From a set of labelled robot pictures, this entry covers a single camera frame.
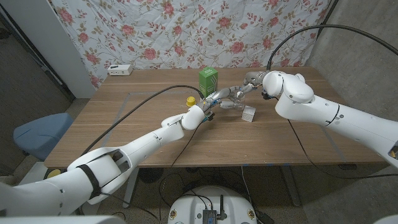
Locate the dark round floor fan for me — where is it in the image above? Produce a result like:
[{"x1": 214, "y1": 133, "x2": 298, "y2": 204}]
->
[{"x1": 139, "y1": 167, "x2": 165, "y2": 184}]

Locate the floral backdrop cloth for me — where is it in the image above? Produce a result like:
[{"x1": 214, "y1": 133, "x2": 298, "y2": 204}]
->
[{"x1": 49, "y1": 0, "x2": 332, "y2": 90}]

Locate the thin black left wrist cable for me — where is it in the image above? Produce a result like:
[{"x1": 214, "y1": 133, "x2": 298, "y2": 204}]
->
[{"x1": 169, "y1": 121, "x2": 203, "y2": 170}]

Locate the black power brick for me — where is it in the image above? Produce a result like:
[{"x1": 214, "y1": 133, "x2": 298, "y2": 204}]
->
[{"x1": 254, "y1": 210, "x2": 276, "y2": 224}]

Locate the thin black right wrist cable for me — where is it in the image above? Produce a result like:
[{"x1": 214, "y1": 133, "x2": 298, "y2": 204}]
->
[{"x1": 287, "y1": 119, "x2": 398, "y2": 180}]

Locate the clear white-capped medicine bottle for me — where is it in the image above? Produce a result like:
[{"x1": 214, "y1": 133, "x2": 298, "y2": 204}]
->
[{"x1": 233, "y1": 91, "x2": 246, "y2": 111}]

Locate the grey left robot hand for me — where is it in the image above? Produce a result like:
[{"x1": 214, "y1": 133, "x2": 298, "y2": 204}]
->
[{"x1": 201, "y1": 86, "x2": 246, "y2": 121}]

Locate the black antenna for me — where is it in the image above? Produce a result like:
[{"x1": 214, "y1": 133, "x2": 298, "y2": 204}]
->
[{"x1": 217, "y1": 195, "x2": 228, "y2": 221}]

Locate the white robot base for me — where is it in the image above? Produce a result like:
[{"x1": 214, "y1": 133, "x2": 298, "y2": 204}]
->
[{"x1": 167, "y1": 185, "x2": 258, "y2": 224}]

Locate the white door panel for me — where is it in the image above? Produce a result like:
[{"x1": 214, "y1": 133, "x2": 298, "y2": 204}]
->
[{"x1": 0, "y1": 0, "x2": 97, "y2": 100}]

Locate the green straw box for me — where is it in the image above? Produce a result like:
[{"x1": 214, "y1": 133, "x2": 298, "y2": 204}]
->
[{"x1": 198, "y1": 67, "x2": 219, "y2": 98}]

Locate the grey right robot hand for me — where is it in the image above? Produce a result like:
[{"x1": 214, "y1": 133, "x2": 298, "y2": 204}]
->
[{"x1": 238, "y1": 70, "x2": 268, "y2": 96}]

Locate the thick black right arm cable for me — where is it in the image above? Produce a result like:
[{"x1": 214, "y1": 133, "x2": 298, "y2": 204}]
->
[{"x1": 266, "y1": 24, "x2": 398, "y2": 72}]

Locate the grey computer module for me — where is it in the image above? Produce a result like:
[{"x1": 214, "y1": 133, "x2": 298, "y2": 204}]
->
[{"x1": 202, "y1": 208, "x2": 218, "y2": 224}]

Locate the white robot torso shell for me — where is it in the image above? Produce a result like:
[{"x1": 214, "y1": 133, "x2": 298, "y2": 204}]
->
[{"x1": 0, "y1": 215, "x2": 127, "y2": 224}]

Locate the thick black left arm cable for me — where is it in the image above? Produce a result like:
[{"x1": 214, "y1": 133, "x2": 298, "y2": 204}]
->
[{"x1": 80, "y1": 85, "x2": 206, "y2": 156}]

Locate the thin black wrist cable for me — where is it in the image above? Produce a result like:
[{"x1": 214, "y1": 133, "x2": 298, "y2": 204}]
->
[
  {"x1": 169, "y1": 121, "x2": 203, "y2": 170},
  {"x1": 287, "y1": 119, "x2": 398, "y2": 180}
]

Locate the black stand pole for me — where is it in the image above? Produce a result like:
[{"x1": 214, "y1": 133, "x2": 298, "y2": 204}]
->
[{"x1": 317, "y1": 0, "x2": 340, "y2": 30}]

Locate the blue padded stool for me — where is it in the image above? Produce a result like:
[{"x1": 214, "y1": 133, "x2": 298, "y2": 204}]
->
[{"x1": 12, "y1": 112, "x2": 75, "y2": 162}]

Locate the white power adapter box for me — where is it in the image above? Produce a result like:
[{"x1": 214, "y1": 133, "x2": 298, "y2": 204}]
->
[{"x1": 107, "y1": 64, "x2": 134, "y2": 77}]

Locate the white table leg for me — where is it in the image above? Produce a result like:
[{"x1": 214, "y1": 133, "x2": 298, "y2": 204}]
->
[
  {"x1": 279, "y1": 164, "x2": 302, "y2": 208},
  {"x1": 122, "y1": 169, "x2": 140, "y2": 209}
]

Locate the white perforated cube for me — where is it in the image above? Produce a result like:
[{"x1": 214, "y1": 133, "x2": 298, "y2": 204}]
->
[{"x1": 241, "y1": 105, "x2": 257, "y2": 123}]

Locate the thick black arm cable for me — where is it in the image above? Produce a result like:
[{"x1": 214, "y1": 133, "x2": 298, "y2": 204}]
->
[
  {"x1": 266, "y1": 24, "x2": 398, "y2": 72},
  {"x1": 80, "y1": 85, "x2": 206, "y2": 156}
]

